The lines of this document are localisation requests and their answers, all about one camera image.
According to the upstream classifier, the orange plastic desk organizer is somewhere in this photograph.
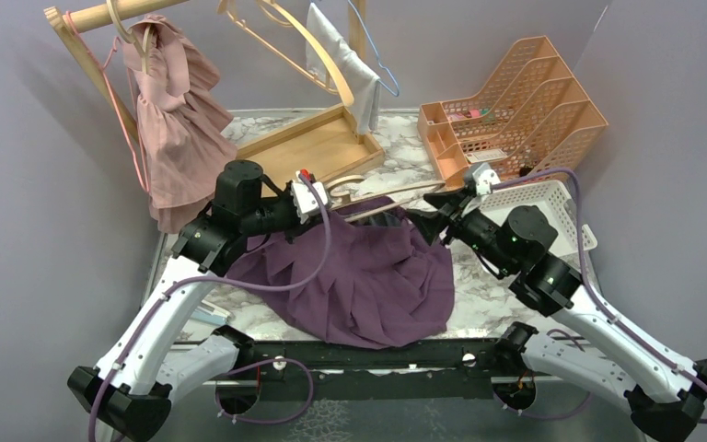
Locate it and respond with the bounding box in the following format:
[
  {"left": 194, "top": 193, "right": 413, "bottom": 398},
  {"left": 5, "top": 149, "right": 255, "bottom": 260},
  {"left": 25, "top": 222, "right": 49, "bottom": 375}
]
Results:
[{"left": 417, "top": 36, "right": 608, "bottom": 189}]

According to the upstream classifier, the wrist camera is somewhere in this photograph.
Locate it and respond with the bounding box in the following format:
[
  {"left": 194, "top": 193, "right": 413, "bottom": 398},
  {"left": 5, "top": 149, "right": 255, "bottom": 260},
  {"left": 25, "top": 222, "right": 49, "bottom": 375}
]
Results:
[
  {"left": 289, "top": 169, "right": 330, "bottom": 224},
  {"left": 463, "top": 162, "right": 501, "bottom": 196}
]

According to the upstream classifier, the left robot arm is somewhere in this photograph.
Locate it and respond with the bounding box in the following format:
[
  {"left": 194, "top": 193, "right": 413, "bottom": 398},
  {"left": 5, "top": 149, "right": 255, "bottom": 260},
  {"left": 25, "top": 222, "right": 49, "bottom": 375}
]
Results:
[{"left": 67, "top": 160, "right": 330, "bottom": 441}]

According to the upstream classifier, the small white blue box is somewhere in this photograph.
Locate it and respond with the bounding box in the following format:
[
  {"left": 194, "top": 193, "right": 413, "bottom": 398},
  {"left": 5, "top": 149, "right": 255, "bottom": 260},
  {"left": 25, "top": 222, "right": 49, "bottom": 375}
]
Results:
[{"left": 191, "top": 299, "right": 232, "bottom": 327}]

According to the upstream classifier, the blue wire hanger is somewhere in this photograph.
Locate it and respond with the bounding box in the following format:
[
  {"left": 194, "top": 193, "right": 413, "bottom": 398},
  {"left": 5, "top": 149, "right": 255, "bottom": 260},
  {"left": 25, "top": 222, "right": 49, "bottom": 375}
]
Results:
[{"left": 310, "top": 0, "right": 401, "bottom": 99}]

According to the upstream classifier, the white skirt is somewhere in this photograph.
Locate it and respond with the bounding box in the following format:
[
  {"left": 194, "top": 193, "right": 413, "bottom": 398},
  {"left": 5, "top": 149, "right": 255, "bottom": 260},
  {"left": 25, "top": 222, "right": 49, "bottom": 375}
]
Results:
[{"left": 306, "top": 3, "right": 381, "bottom": 134}]

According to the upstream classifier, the wooden clothes rack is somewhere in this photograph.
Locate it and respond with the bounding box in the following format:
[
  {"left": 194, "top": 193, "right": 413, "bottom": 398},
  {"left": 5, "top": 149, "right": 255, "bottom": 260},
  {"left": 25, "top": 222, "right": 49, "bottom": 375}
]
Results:
[{"left": 45, "top": 1, "right": 384, "bottom": 186}]

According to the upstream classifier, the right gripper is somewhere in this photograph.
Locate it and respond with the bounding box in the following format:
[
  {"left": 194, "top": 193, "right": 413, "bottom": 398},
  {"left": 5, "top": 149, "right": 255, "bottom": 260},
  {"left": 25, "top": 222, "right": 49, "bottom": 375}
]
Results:
[{"left": 405, "top": 185, "right": 517, "bottom": 274}]

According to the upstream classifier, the pink wire hanger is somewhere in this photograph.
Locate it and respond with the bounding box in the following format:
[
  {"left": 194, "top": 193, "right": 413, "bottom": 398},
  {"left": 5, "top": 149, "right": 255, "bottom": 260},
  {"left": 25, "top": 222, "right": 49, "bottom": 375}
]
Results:
[{"left": 64, "top": 11, "right": 150, "bottom": 193}]

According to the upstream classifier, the white perforated basket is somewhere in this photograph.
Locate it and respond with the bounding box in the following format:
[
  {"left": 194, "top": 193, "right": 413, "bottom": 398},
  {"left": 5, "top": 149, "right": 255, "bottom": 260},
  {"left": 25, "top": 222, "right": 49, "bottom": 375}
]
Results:
[{"left": 481, "top": 180, "right": 578, "bottom": 258}]

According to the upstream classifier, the pink skirt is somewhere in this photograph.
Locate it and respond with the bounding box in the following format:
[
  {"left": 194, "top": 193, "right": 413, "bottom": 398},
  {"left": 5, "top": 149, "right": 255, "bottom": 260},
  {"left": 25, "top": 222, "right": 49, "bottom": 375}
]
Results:
[{"left": 123, "top": 14, "right": 238, "bottom": 234}]

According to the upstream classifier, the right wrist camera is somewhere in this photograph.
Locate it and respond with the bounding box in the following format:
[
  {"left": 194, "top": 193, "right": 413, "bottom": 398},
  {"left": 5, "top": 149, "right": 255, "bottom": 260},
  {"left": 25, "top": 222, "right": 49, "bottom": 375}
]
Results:
[{"left": 463, "top": 162, "right": 501, "bottom": 196}]

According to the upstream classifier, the purple garment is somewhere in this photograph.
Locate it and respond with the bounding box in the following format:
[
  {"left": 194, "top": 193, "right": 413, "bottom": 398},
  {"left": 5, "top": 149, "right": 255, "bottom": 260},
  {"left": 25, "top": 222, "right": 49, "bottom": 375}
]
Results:
[{"left": 226, "top": 197, "right": 455, "bottom": 349}]

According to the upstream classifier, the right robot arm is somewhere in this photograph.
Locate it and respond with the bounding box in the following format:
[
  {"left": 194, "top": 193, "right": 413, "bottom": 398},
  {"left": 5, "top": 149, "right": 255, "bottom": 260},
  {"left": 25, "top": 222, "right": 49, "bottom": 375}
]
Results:
[{"left": 407, "top": 189, "right": 707, "bottom": 441}]

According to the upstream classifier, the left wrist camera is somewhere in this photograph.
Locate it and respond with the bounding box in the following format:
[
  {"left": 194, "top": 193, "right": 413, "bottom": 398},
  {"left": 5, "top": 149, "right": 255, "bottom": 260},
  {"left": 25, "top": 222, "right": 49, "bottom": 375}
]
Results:
[{"left": 289, "top": 169, "right": 330, "bottom": 224}]

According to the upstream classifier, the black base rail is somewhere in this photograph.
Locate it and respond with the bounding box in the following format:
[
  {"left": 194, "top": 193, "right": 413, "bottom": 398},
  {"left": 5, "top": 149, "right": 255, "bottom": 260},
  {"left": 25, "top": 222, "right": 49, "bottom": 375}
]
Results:
[{"left": 210, "top": 326, "right": 528, "bottom": 404}]

